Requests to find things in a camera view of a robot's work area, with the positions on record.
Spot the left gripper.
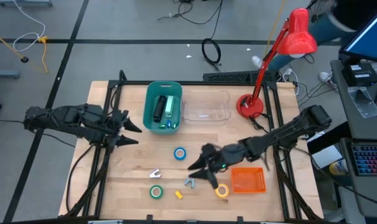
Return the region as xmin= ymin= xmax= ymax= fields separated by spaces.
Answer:
xmin=107 ymin=109 xmax=142 ymax=147

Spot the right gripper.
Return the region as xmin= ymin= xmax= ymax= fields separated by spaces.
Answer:
xmin=187 ymin=143 xmax=242 ymax=190

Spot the yellow tape roll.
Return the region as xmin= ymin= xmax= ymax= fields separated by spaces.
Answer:
xmin=215 ymin=183 xmax=230 ymax=199

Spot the black stapler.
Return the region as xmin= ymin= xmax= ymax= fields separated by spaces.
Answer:
xmin=153 ymin=95 xmax=167 ymax=123

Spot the mint green stapler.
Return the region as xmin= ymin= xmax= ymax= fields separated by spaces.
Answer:
xmin=165 ymin=95 xmax=175 ymax=118

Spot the green tape roll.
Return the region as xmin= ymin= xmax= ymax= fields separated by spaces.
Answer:
xmin=149 ymin=184 xmax=164 ymax=200

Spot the blue tape roll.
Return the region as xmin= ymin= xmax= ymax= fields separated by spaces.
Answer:
xmin=173 ymin=147 xmax=187 ymax=161

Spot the teal plastic bin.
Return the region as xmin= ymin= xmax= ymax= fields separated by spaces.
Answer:
xmin=142 ymin=81 xmax=184 ymax=136

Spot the orange mesh basket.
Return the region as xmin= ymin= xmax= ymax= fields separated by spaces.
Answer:
xmin=230 ymin=167 xmax=267 ymax=194

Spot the clear plastic bin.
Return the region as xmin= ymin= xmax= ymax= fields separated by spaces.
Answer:
xmin=181 ymin=90 xmax=232 ymax=127

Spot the black perforated bar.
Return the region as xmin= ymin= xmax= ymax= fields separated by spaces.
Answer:
xmin=202 ymin=70 xmax=282 ymax=84

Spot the white paper sheet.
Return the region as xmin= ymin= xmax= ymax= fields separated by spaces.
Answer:
xmin=311 ymin=144 xmax=343 ymax=170

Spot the yellow rod with black tip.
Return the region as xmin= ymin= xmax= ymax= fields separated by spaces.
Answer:
xmin=0 ymin=27 xmax=30 ymax=64

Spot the yellow bottle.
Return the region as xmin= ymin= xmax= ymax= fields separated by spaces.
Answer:
xmin=328 ymin=159 xmax=348 ymax=177

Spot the grey table foot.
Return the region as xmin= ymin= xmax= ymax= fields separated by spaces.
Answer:
xmin=0 ymin=68 xmax=21 ymax=80
xmin=0 ymin=0 xmax=54 ymax=7

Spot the grey desk cart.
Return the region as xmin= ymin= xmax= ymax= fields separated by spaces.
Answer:
xmin=330 ymin=57 xmax=377 ymax=224

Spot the red desk lamp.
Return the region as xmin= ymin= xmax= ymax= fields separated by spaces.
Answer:
xmin=236 ymin=7 xmax=319 ymax=115

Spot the backlit keyboard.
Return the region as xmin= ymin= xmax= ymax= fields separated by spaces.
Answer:
xmin=351 ymin=144 xmax=377 ymax=177

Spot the clear plastic bag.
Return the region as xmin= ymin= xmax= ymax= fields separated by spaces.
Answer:
xmin=347 ymin=86 xmax=377 ymax=119

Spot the black mini computer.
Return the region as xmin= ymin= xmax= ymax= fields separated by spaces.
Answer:
xmin=342 ymin=63 xmax=377 ymax=87

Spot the black floor fan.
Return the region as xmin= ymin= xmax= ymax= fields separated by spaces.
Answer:
xmin=306 ymin=0 xmax=332 ymax=23

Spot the person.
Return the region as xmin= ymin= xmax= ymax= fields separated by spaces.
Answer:
xmin=251 ymin=0 xmax=377 ymax=83

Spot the computer monitor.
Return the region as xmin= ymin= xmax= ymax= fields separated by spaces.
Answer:
xmin=339 ymin=0 xmax=377 ymax=65

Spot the black aluminium frame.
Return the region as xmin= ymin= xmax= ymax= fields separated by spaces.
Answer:
xmin=63 ymin=70 xmax=325 ymax=224

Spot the black coiled floor cable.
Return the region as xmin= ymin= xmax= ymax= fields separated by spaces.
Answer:
xmin=201 ymin=0 xmax=224 ymax=72

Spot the yellow extension cable plug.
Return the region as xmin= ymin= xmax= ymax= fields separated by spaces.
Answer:
xmin=37 ymin=35 xmax=49 ymax=73

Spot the white charger with cable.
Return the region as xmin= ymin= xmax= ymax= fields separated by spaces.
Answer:
xmin=283 ymin=67 xmax=300 ymax=96

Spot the white floor cable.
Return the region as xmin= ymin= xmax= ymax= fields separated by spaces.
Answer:
xmin=12 ymin=0 xmax=47 ymax=53

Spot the yellow hanging cord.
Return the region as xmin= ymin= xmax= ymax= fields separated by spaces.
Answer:
xmin=264 ymin=0 xmax=287 ymax=57

